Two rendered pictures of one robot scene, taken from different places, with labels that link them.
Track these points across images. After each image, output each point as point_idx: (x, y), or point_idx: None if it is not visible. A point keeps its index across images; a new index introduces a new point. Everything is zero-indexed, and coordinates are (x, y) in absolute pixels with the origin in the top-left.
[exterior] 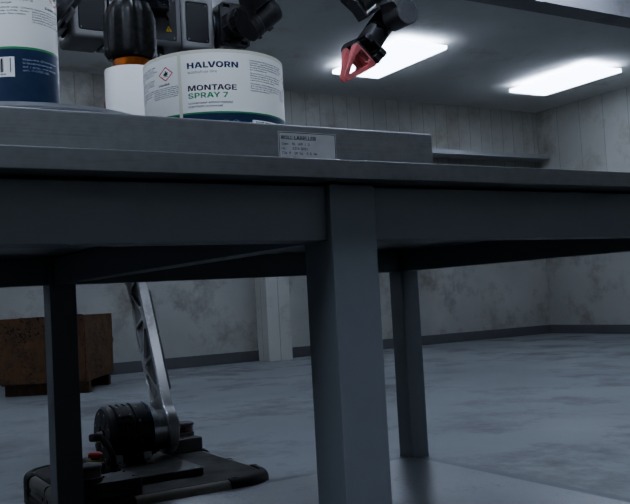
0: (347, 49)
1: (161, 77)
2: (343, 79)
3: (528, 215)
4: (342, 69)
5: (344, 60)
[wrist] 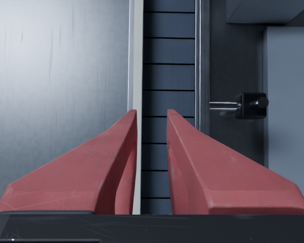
0: (202, 207)
1: None
2: (167, 129)
3: None
4: (171, 124)
5: (180, 147)
